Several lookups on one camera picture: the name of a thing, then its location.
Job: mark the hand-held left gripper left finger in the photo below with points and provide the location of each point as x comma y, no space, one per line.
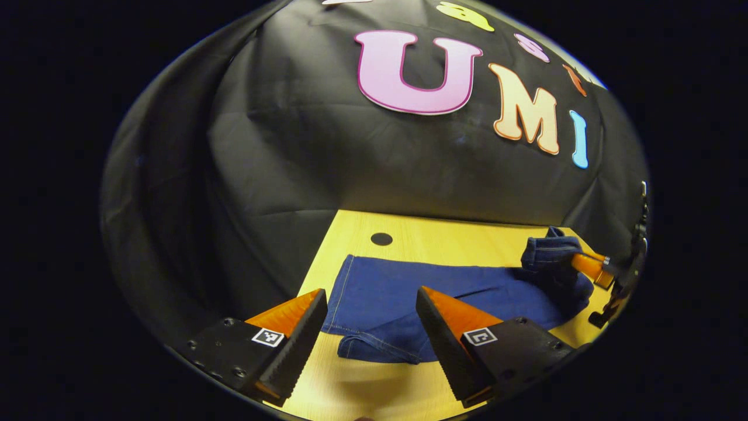
301,345

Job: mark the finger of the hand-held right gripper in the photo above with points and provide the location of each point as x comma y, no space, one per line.
587,266

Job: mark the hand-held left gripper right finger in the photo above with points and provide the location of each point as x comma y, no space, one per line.
444,345

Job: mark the blue denim jeans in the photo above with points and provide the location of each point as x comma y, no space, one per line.
385,292

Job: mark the black backdrop cloth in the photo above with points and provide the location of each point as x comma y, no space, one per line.
292,146

